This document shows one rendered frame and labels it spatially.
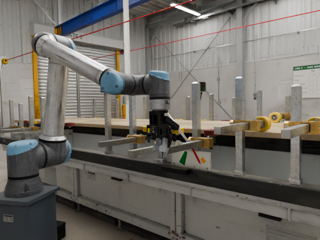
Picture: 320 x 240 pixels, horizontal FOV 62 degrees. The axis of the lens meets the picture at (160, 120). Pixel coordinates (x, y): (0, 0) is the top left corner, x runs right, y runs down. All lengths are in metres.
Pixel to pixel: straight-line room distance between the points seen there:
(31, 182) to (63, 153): 0.24
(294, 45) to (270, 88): 1.39
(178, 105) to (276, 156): 9.49
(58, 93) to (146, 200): 1.07
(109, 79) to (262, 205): 0.91
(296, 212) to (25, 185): 1.30
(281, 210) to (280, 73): 7.68
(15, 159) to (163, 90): 0.84
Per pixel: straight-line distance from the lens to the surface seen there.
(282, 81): 8.85
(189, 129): 1.68
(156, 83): 1.12
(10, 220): 1.59
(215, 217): 1.82
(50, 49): 1.39
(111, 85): 1.08
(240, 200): 1.44
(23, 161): 1.53
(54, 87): 1.58
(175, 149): 1.23
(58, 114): 1.59
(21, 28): 9.55
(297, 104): 1.25
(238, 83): 1.34
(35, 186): 1.56
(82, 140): 2.64
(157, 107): 1.12
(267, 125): 1.48
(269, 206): 1.39
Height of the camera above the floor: 1.05
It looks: 3 degrees down
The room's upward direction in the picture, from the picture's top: 1 degrees counter-clockwise
